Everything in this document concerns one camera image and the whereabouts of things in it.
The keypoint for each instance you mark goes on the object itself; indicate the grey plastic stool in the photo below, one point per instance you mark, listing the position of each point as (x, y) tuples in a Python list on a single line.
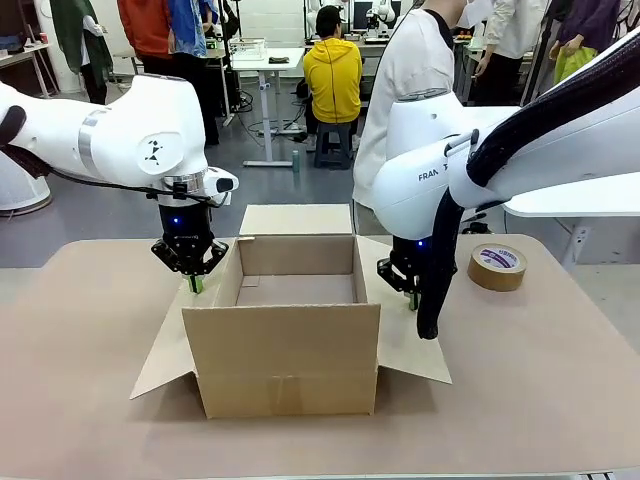
[(332, 145)]

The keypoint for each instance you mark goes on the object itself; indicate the person in yellow hoodie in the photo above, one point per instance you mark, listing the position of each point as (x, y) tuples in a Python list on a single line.
[(332, 80)]

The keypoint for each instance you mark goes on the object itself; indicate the small green bottle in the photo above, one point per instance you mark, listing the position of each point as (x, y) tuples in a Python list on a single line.
[(296, 161)]

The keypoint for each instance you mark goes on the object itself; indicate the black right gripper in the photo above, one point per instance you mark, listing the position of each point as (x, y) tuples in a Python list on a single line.
[(407, 255)]

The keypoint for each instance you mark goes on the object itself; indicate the person in white jacket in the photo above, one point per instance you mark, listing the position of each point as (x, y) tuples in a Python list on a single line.
[(515, 30)]

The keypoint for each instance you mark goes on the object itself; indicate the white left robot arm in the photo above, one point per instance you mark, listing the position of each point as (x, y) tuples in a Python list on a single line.
[(125, 130)]

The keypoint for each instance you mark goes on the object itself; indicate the white round base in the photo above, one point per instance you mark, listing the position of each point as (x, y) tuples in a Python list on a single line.
[(20, 186)]

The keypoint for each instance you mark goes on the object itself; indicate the light wooden table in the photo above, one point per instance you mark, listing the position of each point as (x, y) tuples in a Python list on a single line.
[(22, 52)]

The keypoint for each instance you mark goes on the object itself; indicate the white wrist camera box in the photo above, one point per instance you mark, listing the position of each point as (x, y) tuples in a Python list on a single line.
[(223, 184)]

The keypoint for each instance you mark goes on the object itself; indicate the figure in dark green cloak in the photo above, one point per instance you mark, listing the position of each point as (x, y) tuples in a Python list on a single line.
[(75, 35)]

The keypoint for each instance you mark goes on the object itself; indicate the white side table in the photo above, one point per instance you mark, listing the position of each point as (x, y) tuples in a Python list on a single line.
[(575, 202)]

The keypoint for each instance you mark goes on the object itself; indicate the person in white sweatshirt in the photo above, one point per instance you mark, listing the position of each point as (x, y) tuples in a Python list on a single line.
[(400, 60)]

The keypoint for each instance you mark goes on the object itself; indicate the person in purple top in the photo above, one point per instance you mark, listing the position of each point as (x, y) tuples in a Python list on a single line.
[(592, 22)]

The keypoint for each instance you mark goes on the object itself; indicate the brown packing tape roll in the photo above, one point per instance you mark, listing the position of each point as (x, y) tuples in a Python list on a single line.
[(496, 281)]

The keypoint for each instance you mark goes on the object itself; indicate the person in blue shirt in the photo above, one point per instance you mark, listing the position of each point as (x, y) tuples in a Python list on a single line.
[(190, 30)]

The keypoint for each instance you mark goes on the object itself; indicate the brown cardboard box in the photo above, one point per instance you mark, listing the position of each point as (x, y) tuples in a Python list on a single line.
[(280, 350)]

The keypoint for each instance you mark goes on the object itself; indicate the yellow-green plastic bag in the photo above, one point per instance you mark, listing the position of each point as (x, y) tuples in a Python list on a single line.
[(575, 65)]

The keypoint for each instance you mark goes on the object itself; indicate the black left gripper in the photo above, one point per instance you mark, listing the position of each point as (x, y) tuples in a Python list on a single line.
[(186, 222)]

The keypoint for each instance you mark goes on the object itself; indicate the white standing desk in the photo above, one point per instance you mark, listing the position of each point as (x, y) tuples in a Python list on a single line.
[(270, 62)]

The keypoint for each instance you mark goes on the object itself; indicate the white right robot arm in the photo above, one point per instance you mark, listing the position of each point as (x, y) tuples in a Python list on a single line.
[(415, 200)]

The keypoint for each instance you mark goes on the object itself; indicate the person in orange jacket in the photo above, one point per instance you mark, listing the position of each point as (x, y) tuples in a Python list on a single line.
[(145, 27)]

